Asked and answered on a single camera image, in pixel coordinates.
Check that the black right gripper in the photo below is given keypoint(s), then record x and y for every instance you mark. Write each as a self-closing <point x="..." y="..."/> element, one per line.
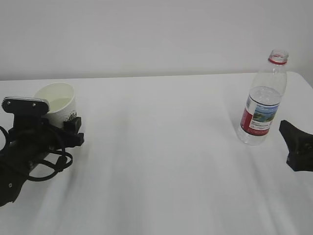
<point x="300" y="146"/>

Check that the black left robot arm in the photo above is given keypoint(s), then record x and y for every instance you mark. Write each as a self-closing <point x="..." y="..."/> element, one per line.
<point x="12" y="180"/>

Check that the white paper cup green logo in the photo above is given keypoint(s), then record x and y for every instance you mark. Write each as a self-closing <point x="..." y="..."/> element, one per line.
<point x="62" y="103"/>

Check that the clear water bottle red label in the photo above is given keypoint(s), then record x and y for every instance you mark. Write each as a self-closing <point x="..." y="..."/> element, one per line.
<point x="264" y="98"/>

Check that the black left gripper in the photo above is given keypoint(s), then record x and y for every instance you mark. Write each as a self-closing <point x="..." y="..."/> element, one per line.
<point x="42" y="143"/>

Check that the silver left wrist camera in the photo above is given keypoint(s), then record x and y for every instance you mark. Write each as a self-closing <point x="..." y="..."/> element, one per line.
<point x="25" y="106"/>

